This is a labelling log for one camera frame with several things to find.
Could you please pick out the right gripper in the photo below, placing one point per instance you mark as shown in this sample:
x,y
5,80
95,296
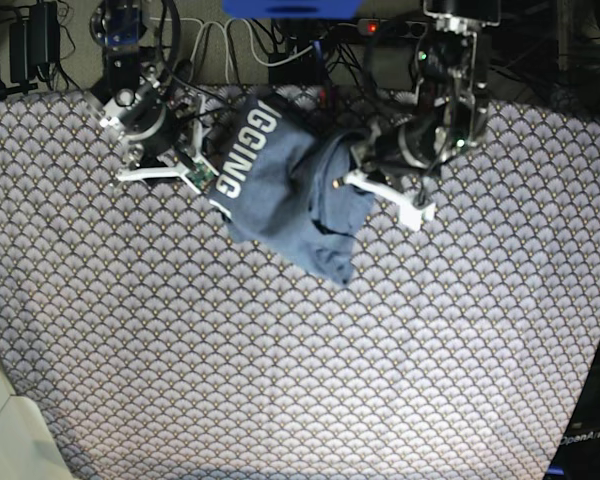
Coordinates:
x,y
149,124

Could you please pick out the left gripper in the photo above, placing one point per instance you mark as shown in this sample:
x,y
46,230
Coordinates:
x,y
413,147

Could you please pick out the blue T-shirt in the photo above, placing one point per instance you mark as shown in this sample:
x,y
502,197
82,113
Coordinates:
x,y
275,186

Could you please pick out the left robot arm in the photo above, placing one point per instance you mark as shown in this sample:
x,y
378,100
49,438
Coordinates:
x,y
451,60

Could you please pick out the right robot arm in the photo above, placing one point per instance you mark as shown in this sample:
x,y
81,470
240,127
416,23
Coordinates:
x,y
118,27

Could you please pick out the black power strip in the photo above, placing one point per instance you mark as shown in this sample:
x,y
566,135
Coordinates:
x,y
408,29

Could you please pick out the black power adapter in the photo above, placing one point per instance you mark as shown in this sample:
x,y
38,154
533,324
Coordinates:
x,y
34,43

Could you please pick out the blue box overhead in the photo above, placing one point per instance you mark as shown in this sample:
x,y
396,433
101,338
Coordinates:
x,y
291,9

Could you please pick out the fan-patterned tablecloth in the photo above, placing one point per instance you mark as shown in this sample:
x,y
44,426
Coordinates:
x,y
157,348

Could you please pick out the black OpenArm base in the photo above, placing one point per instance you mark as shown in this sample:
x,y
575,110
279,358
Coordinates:
x,y
578,454

